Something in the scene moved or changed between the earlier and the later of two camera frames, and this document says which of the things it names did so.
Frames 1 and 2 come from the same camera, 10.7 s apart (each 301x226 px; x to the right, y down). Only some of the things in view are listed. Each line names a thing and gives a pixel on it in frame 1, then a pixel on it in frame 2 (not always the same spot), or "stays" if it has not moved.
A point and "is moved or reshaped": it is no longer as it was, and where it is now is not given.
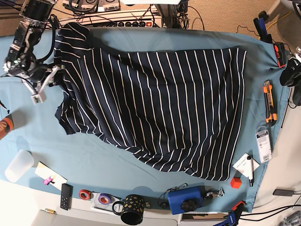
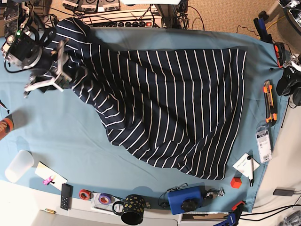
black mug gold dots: [131, 210] stays
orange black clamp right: [280, 52] stays
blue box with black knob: [186, 199] stays
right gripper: [37, 78] to [59, 76]
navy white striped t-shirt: [178, 110] is moved or reshaped
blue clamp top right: [260, 25] stays
